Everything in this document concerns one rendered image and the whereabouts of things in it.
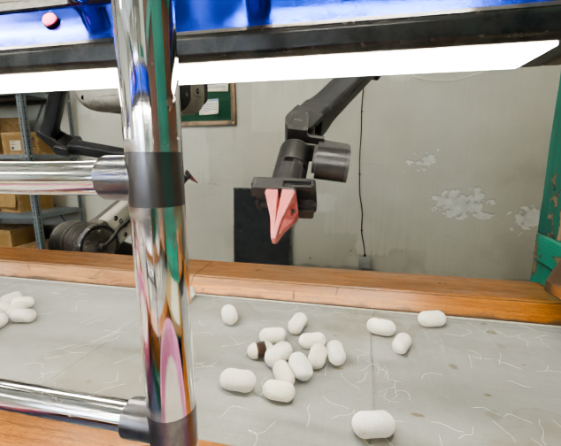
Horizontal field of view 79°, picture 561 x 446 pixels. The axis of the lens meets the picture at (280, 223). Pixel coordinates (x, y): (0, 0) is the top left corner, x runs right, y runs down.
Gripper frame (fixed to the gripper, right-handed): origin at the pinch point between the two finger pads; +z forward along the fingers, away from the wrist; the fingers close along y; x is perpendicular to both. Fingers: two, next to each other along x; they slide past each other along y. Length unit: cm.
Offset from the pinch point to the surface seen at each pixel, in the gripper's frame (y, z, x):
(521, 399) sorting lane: 28.1, 17.7, -0.8
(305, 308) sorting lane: 4.8, 6.3, 9.5
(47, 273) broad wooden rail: -45.5, 4.9, 10.9
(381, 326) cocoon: 15.6, 10.2, 3.9
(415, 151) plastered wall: 48, -156, 110
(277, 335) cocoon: 3.0, 14.2, 1.1
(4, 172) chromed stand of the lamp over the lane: -4.1, 19.9, -30.8
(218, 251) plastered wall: -91, -106, 173
